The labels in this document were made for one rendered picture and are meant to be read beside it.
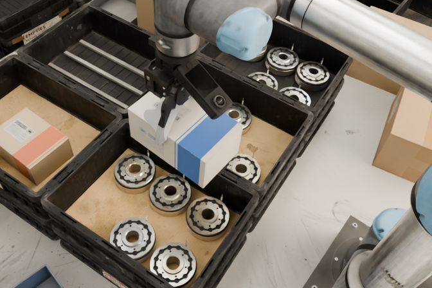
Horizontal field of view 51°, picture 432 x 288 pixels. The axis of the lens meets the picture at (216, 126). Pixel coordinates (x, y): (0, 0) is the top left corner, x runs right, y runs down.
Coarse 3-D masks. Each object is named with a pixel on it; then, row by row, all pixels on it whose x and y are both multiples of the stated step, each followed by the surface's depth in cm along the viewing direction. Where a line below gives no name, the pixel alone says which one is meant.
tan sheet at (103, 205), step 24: (96, 192) 113; (120, 192) 113; (144, 192) 114; (192, 192) 115; (72, 216) 108; (96, 216) 109; (120, 216) 109; (144, 216) 110; (168, 240) 106; (192, 240) 107; (216, 240) 107; (144, 264) 102
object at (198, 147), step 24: (144, 96) 93; (144, 120) 89; (192, 120) 90; (216, 120) 91; (144, 144) 96; (168, 144) 89; (192, 144) 87; (216, 144) 87; (192, 168) 89; (216, 168) 91
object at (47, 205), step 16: (96, 144) 110; (80, 160) 107; (64, 176) 104; (224, 176) 108; (48, 192) 101; (256, 192) 105; (48, 208) 98; (80, 224) 96; (240, 224) 99; (96, 240) 94; (224, 240) 97; (112, 256) 95; (128, 256) 93; (144, 272) 91; (208, 272) 92
